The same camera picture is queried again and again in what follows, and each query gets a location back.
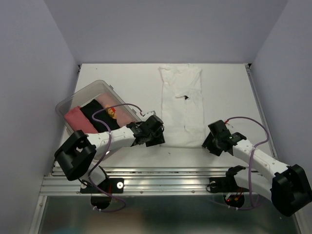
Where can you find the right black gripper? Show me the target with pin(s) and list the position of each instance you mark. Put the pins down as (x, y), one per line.
(207, 143)

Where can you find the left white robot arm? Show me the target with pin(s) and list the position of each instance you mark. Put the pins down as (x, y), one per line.
(80, 155)

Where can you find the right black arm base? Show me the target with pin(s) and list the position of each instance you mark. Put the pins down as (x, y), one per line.
(226, 184)

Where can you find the aluminium mounting rail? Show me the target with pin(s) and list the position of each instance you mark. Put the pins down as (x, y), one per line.
(141, 181)

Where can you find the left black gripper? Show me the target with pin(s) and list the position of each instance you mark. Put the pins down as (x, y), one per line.
(159, 139)

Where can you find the rolled red t-shirt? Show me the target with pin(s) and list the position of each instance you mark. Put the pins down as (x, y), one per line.
(78, 121)

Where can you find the clear plastic storage bin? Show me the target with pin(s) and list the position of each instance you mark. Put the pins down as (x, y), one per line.
(84, 96)

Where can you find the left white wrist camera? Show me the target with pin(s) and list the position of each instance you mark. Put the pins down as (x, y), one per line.
(149, 113)

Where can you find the rolled black t-shirt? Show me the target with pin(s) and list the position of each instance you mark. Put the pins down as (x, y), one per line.
(93, 106)

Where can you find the rolled pink printed t-shirt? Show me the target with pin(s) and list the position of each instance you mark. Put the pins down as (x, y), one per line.
(119, 113)

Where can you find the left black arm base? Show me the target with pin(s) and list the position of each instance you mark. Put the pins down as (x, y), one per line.
(110, 185)

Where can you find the white printed t-shirt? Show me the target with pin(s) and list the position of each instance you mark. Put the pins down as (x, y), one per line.
(182, 108)

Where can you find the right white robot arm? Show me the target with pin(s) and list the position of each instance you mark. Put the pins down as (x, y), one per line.
(286, 187)

